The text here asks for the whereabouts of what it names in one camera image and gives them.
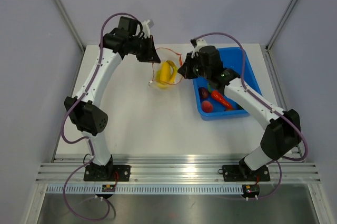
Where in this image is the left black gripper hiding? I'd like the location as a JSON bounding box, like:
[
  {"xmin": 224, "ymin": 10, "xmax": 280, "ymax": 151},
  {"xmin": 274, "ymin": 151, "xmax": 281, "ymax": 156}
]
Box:
[{"xmin": 128, "ymin": 34, "xmax": 160, "ymax": 63}]

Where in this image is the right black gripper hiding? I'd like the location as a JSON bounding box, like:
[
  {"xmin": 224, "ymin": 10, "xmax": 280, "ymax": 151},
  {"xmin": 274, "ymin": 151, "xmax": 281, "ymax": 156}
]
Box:
[{"xmin": 179, "ymin": 53, "xmax": 211, "ymax": 80}]

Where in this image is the clear zip top bag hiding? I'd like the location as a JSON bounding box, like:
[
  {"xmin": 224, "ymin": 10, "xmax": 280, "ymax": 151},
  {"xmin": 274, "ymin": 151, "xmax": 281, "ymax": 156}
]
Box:
[{"xmin": 148, "ymin": 47, "xmax": 183, "ymax": 90}]

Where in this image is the yellow starfruit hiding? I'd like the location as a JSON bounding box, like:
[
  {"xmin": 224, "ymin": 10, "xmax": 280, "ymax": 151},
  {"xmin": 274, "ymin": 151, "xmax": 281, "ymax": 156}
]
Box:
[{"xmin": 157, "ymin": 60, "xmax": 175, "ymax": 84}]

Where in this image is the yellow banana bunch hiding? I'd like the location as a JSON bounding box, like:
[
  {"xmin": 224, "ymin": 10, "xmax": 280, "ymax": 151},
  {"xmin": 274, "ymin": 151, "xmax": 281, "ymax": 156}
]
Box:
[{"xmin": 149, "ymin": 60, "xmax": 182, "ymax": 89}]

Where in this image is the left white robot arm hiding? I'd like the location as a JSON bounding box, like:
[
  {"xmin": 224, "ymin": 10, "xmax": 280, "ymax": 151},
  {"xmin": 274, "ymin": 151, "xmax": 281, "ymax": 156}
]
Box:
[{"xmin": 64, "ymin": 13, "xmax": 161, "ymax": 182}]

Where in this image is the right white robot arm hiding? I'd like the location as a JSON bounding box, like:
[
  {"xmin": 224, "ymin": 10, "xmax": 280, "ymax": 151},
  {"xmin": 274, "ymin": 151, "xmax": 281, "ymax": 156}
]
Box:
[{"xmin": 178, "ymin": 45, "xmax": 301, "ymax": 180}]

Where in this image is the green leaf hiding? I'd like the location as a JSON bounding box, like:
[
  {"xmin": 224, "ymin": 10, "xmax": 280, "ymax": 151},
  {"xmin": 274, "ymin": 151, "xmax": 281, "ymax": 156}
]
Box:
[{"xmin": 207, "ymin": 84, "xmax": 212, "ymax": 93}]

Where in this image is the dark purple plum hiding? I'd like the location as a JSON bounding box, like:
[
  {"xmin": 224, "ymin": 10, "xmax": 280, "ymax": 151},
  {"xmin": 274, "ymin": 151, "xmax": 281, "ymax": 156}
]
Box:
[{"xmin": 198, "ymin": 87, "xmax": 210, "ymax": 100}]

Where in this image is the orange carrot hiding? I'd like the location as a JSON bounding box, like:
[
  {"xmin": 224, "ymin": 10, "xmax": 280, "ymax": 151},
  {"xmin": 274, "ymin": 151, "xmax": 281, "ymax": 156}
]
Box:
[{"xmin": 211, "ymin": 90, "xmax": 234, "ymax": 110}]

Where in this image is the blue plastic bin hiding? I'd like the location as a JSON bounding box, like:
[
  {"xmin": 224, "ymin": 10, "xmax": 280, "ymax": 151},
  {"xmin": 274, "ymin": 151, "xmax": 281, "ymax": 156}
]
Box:
[{"xmin": 193, "ymin": 47, "xmax": 262, "ymax": 121}]

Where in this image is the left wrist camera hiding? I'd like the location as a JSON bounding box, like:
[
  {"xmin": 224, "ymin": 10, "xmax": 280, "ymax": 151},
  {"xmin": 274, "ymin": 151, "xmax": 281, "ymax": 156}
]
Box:
[{"xmin": 141, "ymin": 19, "xmax": 154, "ymax": 38}]

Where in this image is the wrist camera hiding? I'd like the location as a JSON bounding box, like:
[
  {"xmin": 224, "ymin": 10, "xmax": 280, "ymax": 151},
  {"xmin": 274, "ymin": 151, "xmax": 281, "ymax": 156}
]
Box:
[
  {"xmin": 190, "ymin": 38, "xmax": 208, "ymax": 57},
  {"xmin": 141, "ymin": 19, "xmax": 154, "ymax": 38}
]

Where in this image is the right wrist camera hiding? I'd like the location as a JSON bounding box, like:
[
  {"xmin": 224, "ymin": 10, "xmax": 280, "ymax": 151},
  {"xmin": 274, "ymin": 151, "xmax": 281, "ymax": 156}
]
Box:
[{"xmin": 190, "ymin": 38, "xmax": 208, "ymax": 57}]

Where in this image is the right frame post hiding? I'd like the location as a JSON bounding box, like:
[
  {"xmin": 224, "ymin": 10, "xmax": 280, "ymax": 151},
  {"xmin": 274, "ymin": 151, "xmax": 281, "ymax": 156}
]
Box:
[{"xmin": 264, "ymin": 0, "xmax": 315, "ymax": 53}]

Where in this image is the frame post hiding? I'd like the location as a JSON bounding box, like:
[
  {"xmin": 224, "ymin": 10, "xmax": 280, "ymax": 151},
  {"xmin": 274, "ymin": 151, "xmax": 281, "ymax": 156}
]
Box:
[
  {"xmin": 52, "ymin": 0, "xmax": 86, "ymax": 55},
  {"xmin": 264, "ymin": 0, "xmax": 315, "ymax": 53}
]

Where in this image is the left frame post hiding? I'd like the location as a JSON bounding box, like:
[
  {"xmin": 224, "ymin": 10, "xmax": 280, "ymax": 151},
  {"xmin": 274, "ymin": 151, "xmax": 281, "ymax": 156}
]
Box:
[{"xmin": 52, "ymin": 0, "xmax": 86, "ymax": 55}]

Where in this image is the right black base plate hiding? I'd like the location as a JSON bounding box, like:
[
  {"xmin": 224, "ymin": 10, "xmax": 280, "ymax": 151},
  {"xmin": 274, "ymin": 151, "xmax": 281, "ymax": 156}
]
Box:
[{"xmin": 218, "ymin": 165, "xmax": 271, "ymax": 182}]

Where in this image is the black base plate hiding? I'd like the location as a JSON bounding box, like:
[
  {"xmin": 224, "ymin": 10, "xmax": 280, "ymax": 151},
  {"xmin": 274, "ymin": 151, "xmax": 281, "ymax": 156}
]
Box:
[
  {"xmin": 83, "ymin": 164, "xmax": 131, "ymax": 182},
  {"xmin": 218, "ymin": 165, "xmax": 271, "ymax": 182}
]

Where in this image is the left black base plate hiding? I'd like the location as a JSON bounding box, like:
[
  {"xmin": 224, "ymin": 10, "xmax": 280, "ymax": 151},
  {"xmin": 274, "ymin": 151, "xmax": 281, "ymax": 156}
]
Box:
[{"xmin": 83, "ymin": 164, "xmax": 131, "ymax": 182}]

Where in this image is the aluminium rail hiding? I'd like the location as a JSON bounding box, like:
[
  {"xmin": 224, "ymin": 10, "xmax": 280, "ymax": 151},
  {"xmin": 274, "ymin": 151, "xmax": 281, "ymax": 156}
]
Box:
[{"xmin": 35, "ymin": 155, "xmax": 321, "ymax": 185}]

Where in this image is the white slotted cable duct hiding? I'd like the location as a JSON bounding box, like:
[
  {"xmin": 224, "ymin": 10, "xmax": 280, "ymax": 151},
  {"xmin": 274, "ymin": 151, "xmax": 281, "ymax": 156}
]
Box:
[{"xmin": 46, "ymin": 184, "xmax": 243, "ymax": 195}]

